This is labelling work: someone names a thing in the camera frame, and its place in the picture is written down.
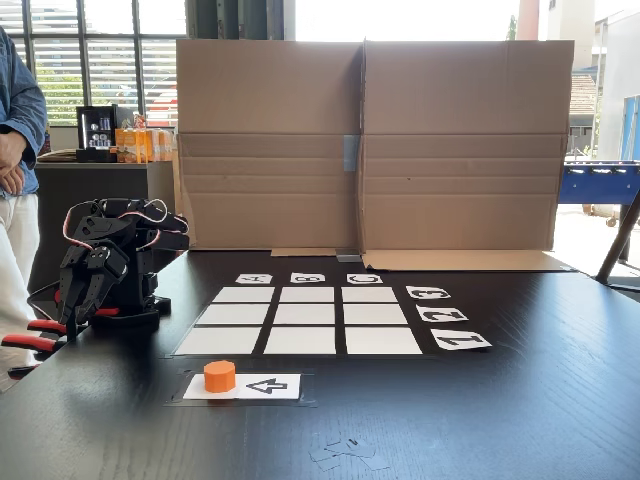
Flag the white arrow paper sheet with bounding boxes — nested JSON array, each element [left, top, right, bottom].
[[182, 373, 302, 401]]

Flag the orange drink carton pack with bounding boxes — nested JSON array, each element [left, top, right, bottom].
[[114, 128, 154, 164]]

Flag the grey tape strip on cardboard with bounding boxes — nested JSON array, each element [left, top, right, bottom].
[[343, 134, 361, 172]]

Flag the paper label number 1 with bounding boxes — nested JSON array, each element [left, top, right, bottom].
[[429, 328, 494, 352]]

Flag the blue foosball table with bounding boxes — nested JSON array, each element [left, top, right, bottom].
[[562, 159, 640, 227]]

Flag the person's right hand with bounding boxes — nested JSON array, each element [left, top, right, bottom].
[[0, 165, 26, 197]]

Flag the dark slanted metal leg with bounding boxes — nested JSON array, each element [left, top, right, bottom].
[[594, 192, 640, 285]]

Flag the brown paper stack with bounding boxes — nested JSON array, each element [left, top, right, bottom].
[[37, 148, 79, 164]]

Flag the red-handled black clamp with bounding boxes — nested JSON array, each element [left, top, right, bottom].
[[0, 319, 69, 380]]

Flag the brown cardboard panel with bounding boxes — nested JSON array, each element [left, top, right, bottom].
[[360, 38, 576, 274], [175, 38, 364, 258]]

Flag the orange round token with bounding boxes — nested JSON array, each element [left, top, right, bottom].
[[203, 360, 237, 394]]

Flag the person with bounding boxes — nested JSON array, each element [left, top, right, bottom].
[[0, 24, 49, 374]]

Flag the thin dark power cable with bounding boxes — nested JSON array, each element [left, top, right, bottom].
[[27, 282, 64, 321]]

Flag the paper label number 2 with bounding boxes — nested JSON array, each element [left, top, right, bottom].
[[415, 305, 470, 324]]

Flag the white nine-square grid sheet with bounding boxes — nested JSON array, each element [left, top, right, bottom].
[[172, 285, 439, 359]]

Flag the person's left hand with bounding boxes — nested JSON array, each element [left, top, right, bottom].
[[0, 130, 28, 175]]

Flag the paper label number 3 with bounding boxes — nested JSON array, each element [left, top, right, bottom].
[[405, 285, 451, 301]]

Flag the clear tape scraps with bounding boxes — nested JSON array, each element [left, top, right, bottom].
[[308, 437, 391, 472]]

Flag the black mini fridge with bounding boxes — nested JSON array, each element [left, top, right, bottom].
[[75, 104, 120, 164]]

